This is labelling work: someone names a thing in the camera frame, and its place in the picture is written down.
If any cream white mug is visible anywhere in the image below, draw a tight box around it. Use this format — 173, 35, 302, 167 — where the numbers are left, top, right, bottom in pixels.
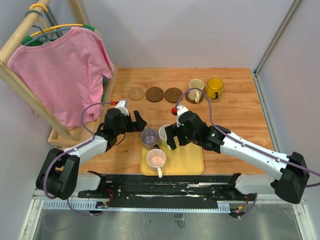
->
189, 79, 205, 92

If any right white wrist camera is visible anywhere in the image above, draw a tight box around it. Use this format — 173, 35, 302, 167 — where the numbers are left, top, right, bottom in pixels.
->
176, 104, 189, 127

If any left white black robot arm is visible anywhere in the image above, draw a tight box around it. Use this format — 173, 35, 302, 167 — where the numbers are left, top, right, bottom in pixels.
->
35, 108, 147, 200

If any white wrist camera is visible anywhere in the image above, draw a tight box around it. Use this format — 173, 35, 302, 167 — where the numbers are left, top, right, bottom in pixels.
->
115, 99, 130, 116
176, 104, 189, 127

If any aluminium frame rail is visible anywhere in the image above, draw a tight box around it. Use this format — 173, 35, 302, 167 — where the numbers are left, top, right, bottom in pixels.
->
251, 0, 304, 152

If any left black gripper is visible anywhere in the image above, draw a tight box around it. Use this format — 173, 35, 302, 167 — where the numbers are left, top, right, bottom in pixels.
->
115, 110, 147, 136

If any yellow plastic tray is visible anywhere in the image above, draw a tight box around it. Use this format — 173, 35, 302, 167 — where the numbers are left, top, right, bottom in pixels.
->
139, 133, 205, 177

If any brown wooden coaster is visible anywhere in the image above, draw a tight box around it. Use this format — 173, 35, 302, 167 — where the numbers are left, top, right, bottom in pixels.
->
164, 87, 183, 104
145, 86, 164, 103
185, 89, 204, 104

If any pink t-shirt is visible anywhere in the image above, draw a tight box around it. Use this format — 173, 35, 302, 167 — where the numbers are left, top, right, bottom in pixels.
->
7, 27, 115, 130

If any yellow green hanger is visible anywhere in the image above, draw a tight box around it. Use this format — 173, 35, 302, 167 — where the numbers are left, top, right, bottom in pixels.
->
20, 0, 102, 47

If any yellow transparent cup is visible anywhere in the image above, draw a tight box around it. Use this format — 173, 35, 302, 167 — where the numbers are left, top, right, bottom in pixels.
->
205, 78, 224, 100

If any woven rattan coaster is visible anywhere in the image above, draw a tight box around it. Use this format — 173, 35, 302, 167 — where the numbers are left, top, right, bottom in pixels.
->
128, 86, 145, 101
205, 90, 222, 103

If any grey purple cup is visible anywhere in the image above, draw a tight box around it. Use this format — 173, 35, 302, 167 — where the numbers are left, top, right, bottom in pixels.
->
140, 128, 160, 151

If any grey hanger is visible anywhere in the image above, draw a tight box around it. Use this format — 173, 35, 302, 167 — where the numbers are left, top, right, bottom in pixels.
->
23, 3, 71, 46

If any white slotted cable duct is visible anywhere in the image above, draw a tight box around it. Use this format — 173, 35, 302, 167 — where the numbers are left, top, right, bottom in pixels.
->
41, 201, 231, 213

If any pink white mug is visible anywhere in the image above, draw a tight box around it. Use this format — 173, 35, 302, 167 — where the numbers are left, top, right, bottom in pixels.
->
146, 149, 167, 178

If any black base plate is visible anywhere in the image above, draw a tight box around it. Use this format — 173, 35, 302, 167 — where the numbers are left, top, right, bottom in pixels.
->
48, 172, 258, 210

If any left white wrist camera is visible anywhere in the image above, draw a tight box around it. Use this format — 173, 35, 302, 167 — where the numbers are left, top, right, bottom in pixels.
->
115, 99, 130, 116

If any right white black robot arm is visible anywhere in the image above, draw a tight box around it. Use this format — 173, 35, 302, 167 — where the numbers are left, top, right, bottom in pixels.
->
165, 110, 310, 204

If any white cup green handle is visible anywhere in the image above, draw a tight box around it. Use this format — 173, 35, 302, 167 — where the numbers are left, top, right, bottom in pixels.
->
158, 124, 171, 150

